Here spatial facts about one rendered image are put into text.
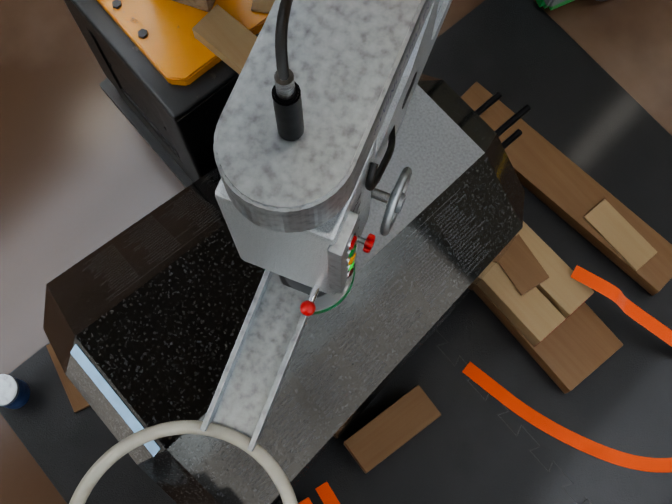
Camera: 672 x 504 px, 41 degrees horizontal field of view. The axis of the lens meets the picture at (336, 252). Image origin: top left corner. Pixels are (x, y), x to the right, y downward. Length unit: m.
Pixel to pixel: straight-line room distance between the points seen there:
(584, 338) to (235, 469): 1.31
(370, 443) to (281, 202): 1.64
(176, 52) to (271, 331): 0.92
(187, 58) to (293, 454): 1.10
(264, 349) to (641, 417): 1.55
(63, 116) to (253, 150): 2.12
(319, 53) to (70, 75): 2.16
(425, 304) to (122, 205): 1.32
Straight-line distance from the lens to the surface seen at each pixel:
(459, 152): 2.29
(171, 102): 2.51
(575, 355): 3.02
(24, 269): 3.26
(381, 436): 2.85
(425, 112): 2.32
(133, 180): 3.25
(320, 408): 2.28
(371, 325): 2.26
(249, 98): 1.38
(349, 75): 1.39
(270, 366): 1.96
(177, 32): 2.56
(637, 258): 3.14
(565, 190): 3.16
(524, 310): 2.90
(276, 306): 1.97
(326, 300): 2.13
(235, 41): 2.47
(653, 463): 3.13
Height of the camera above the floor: 2.98
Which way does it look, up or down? 75 degrees down
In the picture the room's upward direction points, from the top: 1 degrees counter-clockwise
